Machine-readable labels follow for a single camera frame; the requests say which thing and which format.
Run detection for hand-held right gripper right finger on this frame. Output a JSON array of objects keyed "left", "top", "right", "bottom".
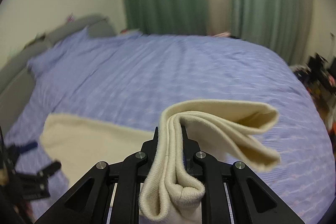
[{"left": 182, "top": 126, "right": 305, "bottom": 224}]

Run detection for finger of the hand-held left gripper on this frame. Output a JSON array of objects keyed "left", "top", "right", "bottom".
[
  {"left": 7, "top": 141, "right": 38, "bottom": 159},
  {"left": 15, "top": 160, "right": 62, "bottom": 183}
]

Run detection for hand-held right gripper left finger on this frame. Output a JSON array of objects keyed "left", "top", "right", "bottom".
[{"left": 34, "top": 126, "right": 160, "bottom": 224}]

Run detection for cream pants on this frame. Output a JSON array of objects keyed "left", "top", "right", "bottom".
[{"left": 39, "top": 99, "right": 282, "bottom": 224}]

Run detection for purple striped duvet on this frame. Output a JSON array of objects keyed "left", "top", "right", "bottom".
[{"left": 5, "top": 30, "right": 336, "bottom": 224}]

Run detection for grey padded headboard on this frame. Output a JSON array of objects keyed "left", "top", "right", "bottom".
[{"left": 0, "top": 13, "right": 114, "bottom": 101}]

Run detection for purple striped pillow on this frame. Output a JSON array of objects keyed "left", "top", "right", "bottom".
[{"left": 27, "top": 27, "right": 90, "bottom": 76}]

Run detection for black chair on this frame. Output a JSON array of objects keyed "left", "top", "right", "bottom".
[{"left": 308, "top": 53, "right": 334, "bottom": 89}]

